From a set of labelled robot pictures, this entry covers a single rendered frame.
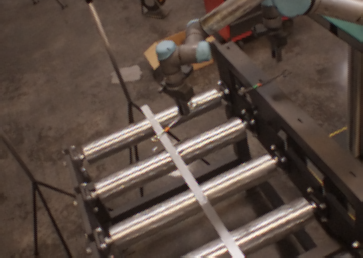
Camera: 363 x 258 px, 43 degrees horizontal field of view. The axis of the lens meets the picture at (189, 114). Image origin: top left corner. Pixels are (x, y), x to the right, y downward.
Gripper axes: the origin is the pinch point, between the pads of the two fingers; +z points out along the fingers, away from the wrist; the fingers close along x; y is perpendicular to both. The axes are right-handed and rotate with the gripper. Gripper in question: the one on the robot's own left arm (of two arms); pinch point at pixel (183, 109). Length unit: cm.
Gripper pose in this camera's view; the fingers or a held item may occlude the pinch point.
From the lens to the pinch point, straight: 184.5
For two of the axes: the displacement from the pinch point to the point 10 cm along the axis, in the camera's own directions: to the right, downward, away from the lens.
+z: 2.1, 7.3, 6.5
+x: 7.4, 3.1, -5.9
